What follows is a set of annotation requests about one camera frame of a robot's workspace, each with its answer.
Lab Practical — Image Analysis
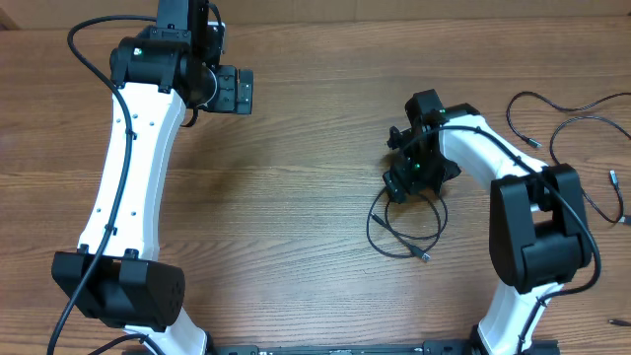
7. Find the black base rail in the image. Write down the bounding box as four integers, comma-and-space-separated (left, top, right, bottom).
209, 339, 487, 355

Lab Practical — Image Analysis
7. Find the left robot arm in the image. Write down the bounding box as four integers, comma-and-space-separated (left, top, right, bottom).
51, 0, 253, 354

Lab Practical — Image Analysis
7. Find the black cable bundle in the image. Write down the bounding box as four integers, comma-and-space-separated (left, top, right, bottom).
366, 185, 450, 263

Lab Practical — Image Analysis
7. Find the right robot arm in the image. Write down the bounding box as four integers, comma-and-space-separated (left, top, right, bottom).
384, 90, 601, 354

